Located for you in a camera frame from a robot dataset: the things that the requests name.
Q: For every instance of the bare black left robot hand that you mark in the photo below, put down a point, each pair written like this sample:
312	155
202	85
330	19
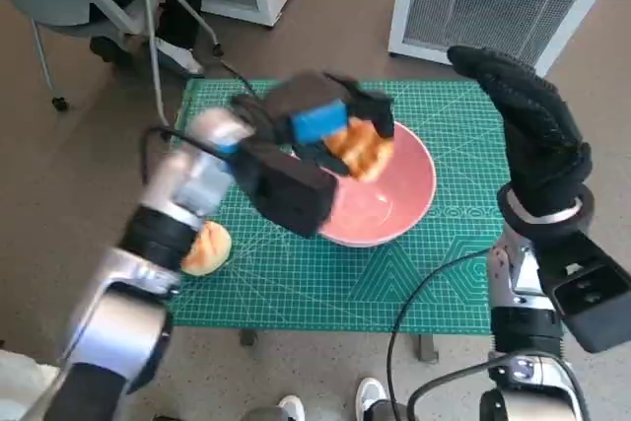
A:
315	95

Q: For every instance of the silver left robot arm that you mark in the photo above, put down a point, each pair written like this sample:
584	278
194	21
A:
123	322

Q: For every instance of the green cutting mat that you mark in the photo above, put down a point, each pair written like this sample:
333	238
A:
296	293

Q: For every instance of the white shoe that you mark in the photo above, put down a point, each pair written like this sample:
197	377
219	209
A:
292	408
370	396

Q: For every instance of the pink bowl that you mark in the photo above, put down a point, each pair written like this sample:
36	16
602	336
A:
384	214

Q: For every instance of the white cabinet with red light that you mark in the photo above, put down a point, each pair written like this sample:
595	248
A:
493	12

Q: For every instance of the metal table leg bracket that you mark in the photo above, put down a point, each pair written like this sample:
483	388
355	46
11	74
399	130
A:
248	337
428	348

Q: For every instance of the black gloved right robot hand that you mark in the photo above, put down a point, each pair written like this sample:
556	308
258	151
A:
537	135

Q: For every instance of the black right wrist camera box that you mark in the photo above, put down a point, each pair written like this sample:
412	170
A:
591	302

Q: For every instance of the round toy bread bun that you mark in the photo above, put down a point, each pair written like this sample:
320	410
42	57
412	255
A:
212	248

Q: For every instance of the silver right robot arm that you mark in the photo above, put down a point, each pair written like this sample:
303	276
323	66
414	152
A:
522	293

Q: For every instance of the long twisted toy bread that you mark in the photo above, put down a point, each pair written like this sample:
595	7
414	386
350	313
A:
360	150

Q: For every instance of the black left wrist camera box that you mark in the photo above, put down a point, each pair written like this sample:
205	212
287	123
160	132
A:
291	194

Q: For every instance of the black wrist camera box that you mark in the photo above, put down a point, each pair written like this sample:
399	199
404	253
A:
591	302
291	194

